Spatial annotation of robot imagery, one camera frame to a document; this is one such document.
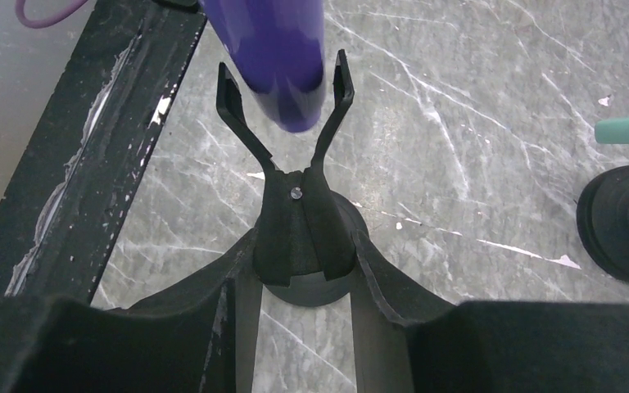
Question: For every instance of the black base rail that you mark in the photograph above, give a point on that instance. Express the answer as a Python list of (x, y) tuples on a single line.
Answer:
[(66, 203)]

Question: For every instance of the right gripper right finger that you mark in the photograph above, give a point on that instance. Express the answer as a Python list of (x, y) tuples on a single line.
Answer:
[(407, 339)]

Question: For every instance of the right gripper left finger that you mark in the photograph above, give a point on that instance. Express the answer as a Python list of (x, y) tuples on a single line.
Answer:
[(198, 335)]

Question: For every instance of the black round-base mic stand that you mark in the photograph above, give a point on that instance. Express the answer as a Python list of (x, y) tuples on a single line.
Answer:
[(603, 221), (304, 253)]

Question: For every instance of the purple toy microphone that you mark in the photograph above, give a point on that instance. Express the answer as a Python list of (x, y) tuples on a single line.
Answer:
[(278, 49)]

